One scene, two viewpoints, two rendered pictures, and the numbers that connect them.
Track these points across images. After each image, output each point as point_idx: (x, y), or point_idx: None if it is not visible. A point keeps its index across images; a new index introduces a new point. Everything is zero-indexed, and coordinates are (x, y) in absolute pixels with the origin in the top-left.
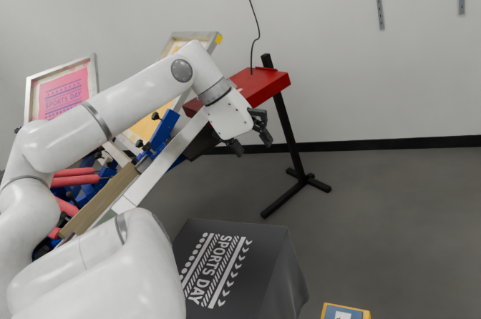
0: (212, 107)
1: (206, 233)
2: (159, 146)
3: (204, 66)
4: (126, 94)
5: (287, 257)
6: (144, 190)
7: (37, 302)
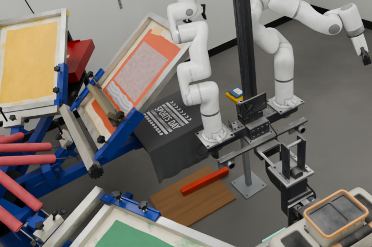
0: None
1: (144, 113)
2: (98, 71)
3: None
4: None
5: None
6: None
7: None
